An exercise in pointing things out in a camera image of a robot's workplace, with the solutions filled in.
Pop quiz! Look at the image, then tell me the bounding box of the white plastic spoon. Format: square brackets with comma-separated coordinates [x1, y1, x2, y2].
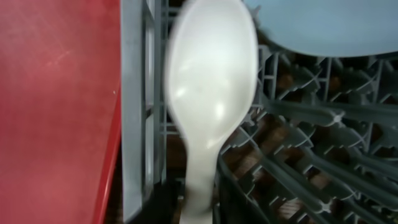
[164, 0, 258, 224]

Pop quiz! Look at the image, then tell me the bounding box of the light blue plate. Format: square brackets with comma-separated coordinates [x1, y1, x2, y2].
[244, 0, 397, 57]

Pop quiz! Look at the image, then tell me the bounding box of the grey dishwasher rack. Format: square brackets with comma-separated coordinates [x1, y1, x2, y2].
[121, 1, 397, 223]

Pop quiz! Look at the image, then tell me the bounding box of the red serving tray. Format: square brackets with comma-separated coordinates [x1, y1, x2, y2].
[1, 0, 120, 223]

